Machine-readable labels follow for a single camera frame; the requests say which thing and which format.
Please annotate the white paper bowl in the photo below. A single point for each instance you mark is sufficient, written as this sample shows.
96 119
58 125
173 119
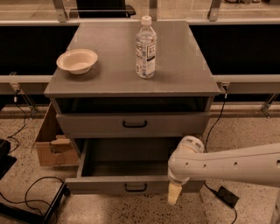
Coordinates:
77 61

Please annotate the grey top drawer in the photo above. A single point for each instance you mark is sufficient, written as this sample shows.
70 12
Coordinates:
177 124

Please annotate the grey drawer cabinet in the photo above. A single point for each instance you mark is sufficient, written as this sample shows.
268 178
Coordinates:
182 81

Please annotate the grey drawer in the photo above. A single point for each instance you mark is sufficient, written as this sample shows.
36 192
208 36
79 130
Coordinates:
123 166
177 124

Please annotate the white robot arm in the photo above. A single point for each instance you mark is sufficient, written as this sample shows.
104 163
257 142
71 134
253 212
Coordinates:
258 165

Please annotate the black object left edge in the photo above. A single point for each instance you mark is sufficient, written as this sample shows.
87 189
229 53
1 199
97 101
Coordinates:
6 161

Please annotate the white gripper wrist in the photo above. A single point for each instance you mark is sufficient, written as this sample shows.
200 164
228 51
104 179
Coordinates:
177 178

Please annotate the clear plastic water bottle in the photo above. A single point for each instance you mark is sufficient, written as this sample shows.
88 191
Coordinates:
146 49

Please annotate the brown cardboard box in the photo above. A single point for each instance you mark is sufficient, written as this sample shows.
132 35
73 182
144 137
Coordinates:
52 147

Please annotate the black stand base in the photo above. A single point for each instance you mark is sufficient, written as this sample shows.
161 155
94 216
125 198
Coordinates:
23 212

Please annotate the black power adapter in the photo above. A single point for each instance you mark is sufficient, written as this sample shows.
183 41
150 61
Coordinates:
227 197

